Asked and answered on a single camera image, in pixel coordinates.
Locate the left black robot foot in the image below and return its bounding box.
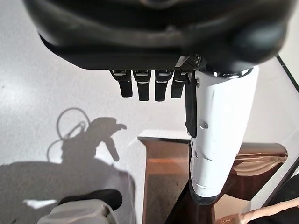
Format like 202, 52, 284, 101
57, 189, 124, 210

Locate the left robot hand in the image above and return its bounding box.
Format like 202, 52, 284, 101
22, 0, 288, 206

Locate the rectangular wicker laundry basket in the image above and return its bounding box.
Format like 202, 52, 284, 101
219, 200, 299, 224

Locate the brown glossy wooden stool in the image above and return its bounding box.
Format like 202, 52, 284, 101
137, 135, 289, 224

